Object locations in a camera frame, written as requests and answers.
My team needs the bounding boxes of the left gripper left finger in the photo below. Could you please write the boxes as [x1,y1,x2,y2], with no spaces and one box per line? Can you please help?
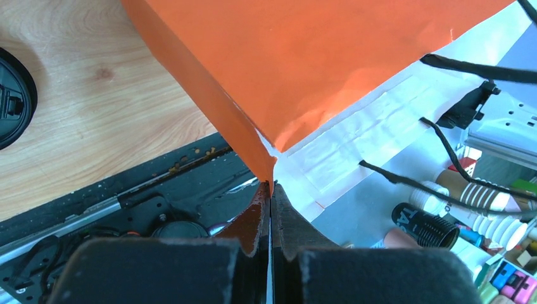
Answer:
[49,182,270,303]

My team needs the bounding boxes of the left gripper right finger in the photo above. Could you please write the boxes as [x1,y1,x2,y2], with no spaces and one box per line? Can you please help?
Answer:
[270,184,481,303]

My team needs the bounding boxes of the orange paper bag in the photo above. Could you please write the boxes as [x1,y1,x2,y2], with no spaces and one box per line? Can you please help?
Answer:
[122,1,531,220]

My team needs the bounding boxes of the black coffee cup lid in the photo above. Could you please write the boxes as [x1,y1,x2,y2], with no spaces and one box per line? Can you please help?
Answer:
[1,48,38,149]

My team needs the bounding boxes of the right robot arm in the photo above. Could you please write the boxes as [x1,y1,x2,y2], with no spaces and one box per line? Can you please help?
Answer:
[437,80,536,170]

